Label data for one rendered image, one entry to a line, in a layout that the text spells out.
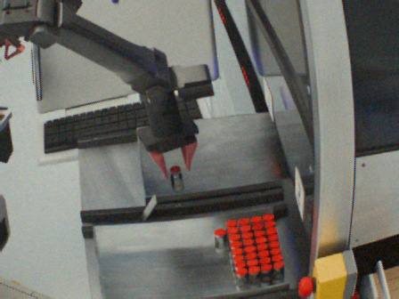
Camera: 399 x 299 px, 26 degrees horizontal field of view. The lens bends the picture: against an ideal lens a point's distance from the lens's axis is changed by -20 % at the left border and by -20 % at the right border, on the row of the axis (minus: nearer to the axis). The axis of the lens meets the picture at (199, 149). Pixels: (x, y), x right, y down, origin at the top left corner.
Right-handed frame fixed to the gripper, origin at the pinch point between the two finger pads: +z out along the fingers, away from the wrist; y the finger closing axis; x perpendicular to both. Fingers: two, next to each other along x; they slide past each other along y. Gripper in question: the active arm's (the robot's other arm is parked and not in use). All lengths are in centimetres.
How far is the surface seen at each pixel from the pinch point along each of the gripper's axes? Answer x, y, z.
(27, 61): 278, -14, 87
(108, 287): -26.7, -23.9, 2.4
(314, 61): -50, 13, -43
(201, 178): 2.1, 4.8, 5.1
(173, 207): -7.5, -3.8, 2.5
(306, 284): -56, 5, -7
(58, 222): 126, -24, 89
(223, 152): 8.9, 11.6, 5.7
